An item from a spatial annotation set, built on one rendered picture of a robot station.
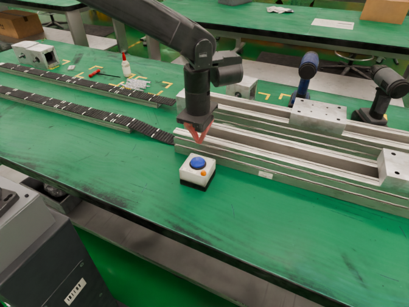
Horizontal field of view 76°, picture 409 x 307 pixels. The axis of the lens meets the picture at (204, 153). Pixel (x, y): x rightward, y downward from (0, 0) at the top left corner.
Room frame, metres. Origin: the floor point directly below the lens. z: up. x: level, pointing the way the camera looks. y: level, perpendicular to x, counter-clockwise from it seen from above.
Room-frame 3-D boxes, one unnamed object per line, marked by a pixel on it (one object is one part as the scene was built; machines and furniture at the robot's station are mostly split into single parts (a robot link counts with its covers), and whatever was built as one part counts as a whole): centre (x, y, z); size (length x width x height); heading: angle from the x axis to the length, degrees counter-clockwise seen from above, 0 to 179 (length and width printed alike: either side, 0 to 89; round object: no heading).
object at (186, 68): (0.54, 0.01, 1.10); 0.07 x 0.06 x 0.07; 112
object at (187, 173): (0.55, 0.02, 0.81); 0.10 x 0.08 x 0.06; 157
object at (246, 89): (0.99, -0.15, 0.83); 0.11 x 0.10 x 0.10; 149
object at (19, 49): (1.44, 0.96, 0.83); 0.11 x 0.10 x 0.10; 160
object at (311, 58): (0.95, -0.39, 0.89); 0.20 x 0.08 x 0.22; 158
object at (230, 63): (0.55, -0.02, 1.13); 0.12 x 0.09 x 0.12; 112
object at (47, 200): (0.98, 0.80, 0.27); 0.31 x 0.21 x 0.10; 63
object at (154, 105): (1.15, 0.63, 0.79); 0.96 x 0.04 x 0.03; 67
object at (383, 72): (0.82, -0.59, 0.89); 0.20 x 0.08 x 0.22; 179
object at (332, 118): (0.72, -0.36, 0.87); 0.16 x 0.11 x 0.07; 67
